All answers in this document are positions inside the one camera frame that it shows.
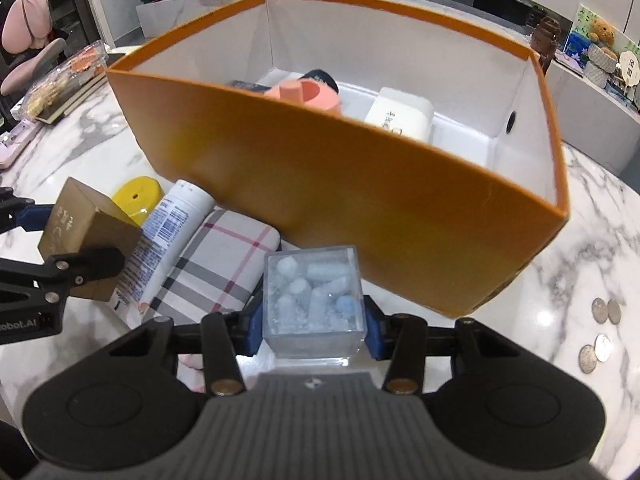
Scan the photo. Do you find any pink cup-shaped container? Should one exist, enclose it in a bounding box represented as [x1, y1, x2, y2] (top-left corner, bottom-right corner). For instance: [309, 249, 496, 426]
[265, 78, 341, 116]

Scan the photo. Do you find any round white paper fan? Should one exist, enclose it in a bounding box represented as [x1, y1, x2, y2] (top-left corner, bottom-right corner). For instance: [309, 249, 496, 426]
[618, 50, 640, 87]

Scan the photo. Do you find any pink office chair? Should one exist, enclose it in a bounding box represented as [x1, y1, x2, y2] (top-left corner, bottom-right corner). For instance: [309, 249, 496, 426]
[1, 0, 68, 126]

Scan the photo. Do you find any white rectangular box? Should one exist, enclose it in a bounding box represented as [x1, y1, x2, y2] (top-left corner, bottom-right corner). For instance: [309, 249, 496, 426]
[364, 87, 434, 143]

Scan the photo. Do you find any pink device on table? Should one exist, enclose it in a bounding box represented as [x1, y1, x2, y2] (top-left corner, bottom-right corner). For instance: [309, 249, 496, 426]
[0, 119, 43, 170]

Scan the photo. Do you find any black book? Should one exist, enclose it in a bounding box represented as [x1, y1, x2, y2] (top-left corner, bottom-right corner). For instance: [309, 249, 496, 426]
[35, 54, 122, 125]

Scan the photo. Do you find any snack package in plastic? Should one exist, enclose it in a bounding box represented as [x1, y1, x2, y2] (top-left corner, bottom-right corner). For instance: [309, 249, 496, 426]
[17, 40, 107, 120]

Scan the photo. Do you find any dark shampoo bottle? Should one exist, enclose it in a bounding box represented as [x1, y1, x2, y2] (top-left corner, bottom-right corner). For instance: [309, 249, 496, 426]
[299, 68, 340, 98]

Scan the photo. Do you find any white lotion tube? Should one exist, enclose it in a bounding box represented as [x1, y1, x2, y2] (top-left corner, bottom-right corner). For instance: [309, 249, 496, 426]
[110, 180, 215, 327]

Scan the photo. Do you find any clear box of pellets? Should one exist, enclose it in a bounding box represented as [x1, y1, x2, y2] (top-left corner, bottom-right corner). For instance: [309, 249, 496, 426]
[262, 246, 367, 360]

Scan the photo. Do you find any brown leather camera case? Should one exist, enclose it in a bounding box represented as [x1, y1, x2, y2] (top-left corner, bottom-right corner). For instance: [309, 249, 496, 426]
[529, 16, 561, 74]

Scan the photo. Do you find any yellow round tape measure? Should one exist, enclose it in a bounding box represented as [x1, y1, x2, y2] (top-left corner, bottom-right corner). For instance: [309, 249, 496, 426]
[112, 176, 164, 226]

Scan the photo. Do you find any gold cardboard box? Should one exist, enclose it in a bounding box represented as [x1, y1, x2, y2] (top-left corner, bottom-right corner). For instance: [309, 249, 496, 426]
[37, 176, 144, 304]

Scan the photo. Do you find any silver coin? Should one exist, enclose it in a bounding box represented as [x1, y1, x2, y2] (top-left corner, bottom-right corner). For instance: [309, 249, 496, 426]
[593, 334, 613, 363]
[591, 298, 608, 324]
[608, 299, 622, 325]
[578, 344, 598, 374]

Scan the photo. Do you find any plaid glasses case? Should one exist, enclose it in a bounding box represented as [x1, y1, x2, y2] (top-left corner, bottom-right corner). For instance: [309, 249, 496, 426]
[139, 208, 282, 394]

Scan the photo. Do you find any orange cardboard storage box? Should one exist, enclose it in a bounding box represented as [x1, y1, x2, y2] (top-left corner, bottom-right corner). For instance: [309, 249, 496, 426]
[107, 0, 570, 318]

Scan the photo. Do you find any teddy bear in basket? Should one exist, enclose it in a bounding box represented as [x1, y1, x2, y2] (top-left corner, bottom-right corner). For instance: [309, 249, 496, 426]
[584, 18, 618, 89]

